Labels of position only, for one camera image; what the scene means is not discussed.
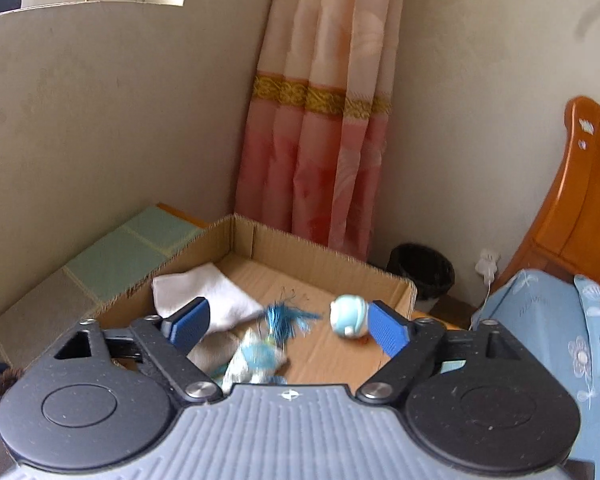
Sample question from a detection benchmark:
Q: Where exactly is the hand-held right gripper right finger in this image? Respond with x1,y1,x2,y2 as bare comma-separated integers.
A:
355,300,561,404

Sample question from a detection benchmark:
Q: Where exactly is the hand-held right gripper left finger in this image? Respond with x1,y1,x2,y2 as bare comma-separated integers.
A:
22,296,226,406

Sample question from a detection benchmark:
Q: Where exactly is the blue and white plush toy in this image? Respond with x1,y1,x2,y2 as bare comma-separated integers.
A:
329,293,371,339

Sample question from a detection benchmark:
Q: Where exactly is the white cloth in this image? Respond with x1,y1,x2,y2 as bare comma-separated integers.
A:
151,263,265,334

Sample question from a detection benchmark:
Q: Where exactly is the blue tasselled sachet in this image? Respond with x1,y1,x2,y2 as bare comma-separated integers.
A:
220,300,324,392

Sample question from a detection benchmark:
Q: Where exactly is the cardboard box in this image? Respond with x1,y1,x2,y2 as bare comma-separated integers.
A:
92,213,419,392

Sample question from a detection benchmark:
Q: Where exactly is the black trash bin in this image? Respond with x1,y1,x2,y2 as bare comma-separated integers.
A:
385,242,456,314

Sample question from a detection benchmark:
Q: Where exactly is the blue floral bed sheet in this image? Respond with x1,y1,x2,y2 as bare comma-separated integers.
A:
432,268,600,480

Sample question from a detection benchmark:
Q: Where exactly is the pink patterned curtain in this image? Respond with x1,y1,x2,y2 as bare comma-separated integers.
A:
233,0,406,264

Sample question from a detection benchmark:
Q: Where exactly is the blue floral pillow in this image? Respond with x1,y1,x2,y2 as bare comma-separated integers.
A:
573,273,600,362

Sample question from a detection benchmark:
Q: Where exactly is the wooden headboard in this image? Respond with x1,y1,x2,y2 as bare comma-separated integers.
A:
492,95,600,294

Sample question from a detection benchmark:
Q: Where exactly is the white wall charger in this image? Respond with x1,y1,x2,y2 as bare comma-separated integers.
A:
473,248,502,306

